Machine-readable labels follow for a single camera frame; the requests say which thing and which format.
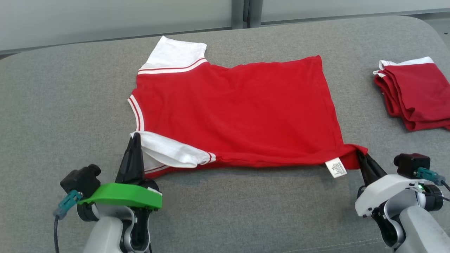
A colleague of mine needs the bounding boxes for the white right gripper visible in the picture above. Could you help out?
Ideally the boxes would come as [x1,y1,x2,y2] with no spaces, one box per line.
[354,150,427,218]

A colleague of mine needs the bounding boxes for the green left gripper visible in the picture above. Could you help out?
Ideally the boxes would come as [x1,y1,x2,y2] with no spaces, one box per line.
[78,132,163,210]

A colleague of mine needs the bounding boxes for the red shorts with white hem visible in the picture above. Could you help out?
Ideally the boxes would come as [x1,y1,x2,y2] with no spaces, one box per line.
[373,56,450,132]

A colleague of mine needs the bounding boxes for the red white number jersey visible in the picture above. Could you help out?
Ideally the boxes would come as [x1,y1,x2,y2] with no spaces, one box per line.
[127,35,369,179]

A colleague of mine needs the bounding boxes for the grey fabric sofa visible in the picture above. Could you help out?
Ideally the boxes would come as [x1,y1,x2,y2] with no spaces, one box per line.
[0,15,450,253]

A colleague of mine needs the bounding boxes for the right cable with teal connector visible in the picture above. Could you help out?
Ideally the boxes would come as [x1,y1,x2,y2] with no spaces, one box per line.
[414,167,450,202]

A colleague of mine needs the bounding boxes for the cable with teal connector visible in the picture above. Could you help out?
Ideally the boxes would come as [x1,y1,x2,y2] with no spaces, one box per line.
[52,190,84,253]
[414,167,450,202]

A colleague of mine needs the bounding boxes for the left cable with teal connector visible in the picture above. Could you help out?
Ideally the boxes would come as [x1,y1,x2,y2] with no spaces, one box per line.
[52,190,84,253]

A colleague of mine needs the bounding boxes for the grey metal partition post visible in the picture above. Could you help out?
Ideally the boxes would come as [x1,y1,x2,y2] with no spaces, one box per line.
[231,0,245,30]
[248,0,264,28]

